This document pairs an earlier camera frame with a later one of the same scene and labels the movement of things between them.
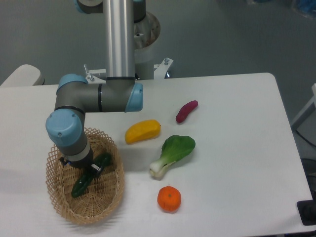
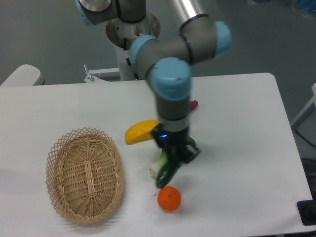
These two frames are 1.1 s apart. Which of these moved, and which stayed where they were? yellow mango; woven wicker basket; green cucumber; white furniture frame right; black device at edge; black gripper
Moved: black gripper; green cucumber
Stayed: white furniture frame right; black device at edge; woven wicker basket; yellow mango
